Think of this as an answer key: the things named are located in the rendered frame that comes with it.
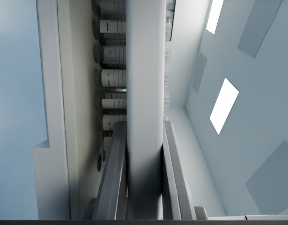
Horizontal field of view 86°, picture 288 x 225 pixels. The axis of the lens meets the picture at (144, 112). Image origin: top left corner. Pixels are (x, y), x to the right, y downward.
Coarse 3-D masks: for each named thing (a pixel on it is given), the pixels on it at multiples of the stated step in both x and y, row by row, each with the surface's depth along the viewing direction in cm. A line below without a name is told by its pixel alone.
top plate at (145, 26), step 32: (128, 0) 7; (160, 0) 7; (128, 32) 7; (160, 32) 7; (128, 64) 8; (160, 64) 8; (128, 96) 8; (160, 96) 8; (128, 128) 8; (160, 128) 8; (128, 160) 8; (160, 160) 8; (128, 192) 9; (160, 192) 9
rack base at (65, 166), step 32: (64, 0) 7; (64, 32) 7; (64, 64) 8; (96, 64) 12; (64, 96) 8; (64, 128) 8; (96, 128) 12; (64, 160) 8; (96, 160) 12; (64, 192) 8; (96, 192) 12
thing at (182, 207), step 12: (168, 132) 9; (168, 144) 8; (168, 156) 8; (180, 156) 8; (168, 168) 7; (180, 168) 7; (168, 180) 7; (180, 180) 7; (168, 192) 6; (180, 192) 6; (168, 204) 6; (180, 204) 6; (192, 204) 6; (168, 216) 6; (180, 216) 6; (192, 216) 6; (204, 216) 6
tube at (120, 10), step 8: (96, 0) 11; (104, 0) 11; (112, 0) 11; (120, 0) 11; (168, 0) 11; (96, 8) 11; (104, 8) 11; (112, 8) 11; (120, 8) 11; (168, 8) 11; (168, 16) 12
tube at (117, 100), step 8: (96, 96) 12; (104, 96) 12; (112, 96) 12; (120, 96) 12; (168, 96) 12; (96, 104) 12; (104, 104) 12; (112, 104) 12; (120, 104) 12; (168, 104) 12
